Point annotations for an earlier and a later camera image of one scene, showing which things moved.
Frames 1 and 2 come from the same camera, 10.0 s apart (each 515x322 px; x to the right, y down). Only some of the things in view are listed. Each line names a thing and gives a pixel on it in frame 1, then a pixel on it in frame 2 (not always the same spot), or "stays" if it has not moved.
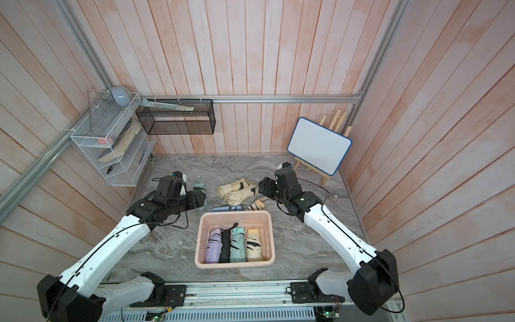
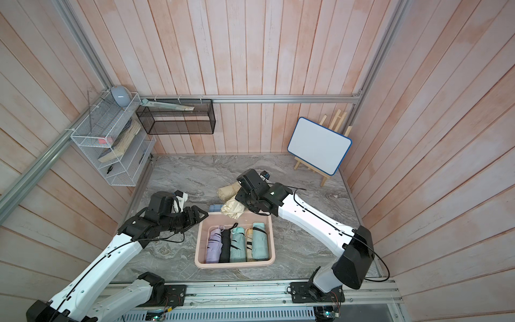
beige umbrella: x=253 y=245 stays
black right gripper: x=268 y=187 → x=241 y=196
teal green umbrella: x=237 y=252 stays
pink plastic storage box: x=261 y=219 stays
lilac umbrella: x=214 y=245 stays
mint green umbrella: x=199 y=188 → x=259 y=242
